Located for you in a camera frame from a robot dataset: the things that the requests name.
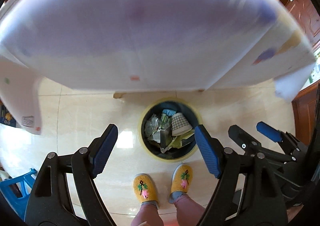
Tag right pink trouser leg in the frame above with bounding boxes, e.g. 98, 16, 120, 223
174, 192, 206, 226

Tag yellow round trash bin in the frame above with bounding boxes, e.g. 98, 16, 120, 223
138, 98, 202, 163

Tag left pink trouser leg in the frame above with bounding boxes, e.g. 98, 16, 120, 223
131, 202, 164, 226

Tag pink trouser leg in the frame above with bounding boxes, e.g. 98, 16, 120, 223
131, 202, 164, 226
174, 192, 206, 226

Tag right yellow embroidered slipper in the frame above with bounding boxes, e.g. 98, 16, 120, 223
168, 164, 193, 204

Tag brown wooden door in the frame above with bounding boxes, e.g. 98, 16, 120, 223
278, 0, 319, 145

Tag cartoon monster tablecloth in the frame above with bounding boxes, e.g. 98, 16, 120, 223
1, 0, 316, 134

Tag yellow embroidered slipper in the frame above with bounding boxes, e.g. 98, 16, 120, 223
133, 173, 159, 209
168, 164, 193, 204

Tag blue face mask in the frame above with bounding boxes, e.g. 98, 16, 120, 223
162, 109, 176, 117

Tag yellow-green plastic wrapper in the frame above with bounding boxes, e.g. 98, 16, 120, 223
169, 130, 194, 149

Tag left yellow embroidered slipper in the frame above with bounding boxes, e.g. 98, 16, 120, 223
133, 173, 159, 209

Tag wooden table legs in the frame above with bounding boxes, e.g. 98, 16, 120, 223
113, 89, 206, 99

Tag blue plastic stool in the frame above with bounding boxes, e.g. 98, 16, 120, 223
1, 168, 37, 220

